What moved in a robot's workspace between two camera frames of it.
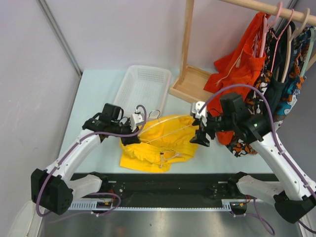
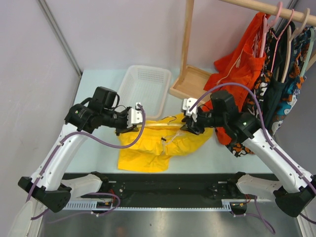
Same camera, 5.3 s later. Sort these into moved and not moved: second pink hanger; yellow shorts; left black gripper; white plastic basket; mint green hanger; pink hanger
Moved: yellow shorts; left black gripper
Not moved: mint green hanger; second pink hanger; pink hanger; white plastic basket
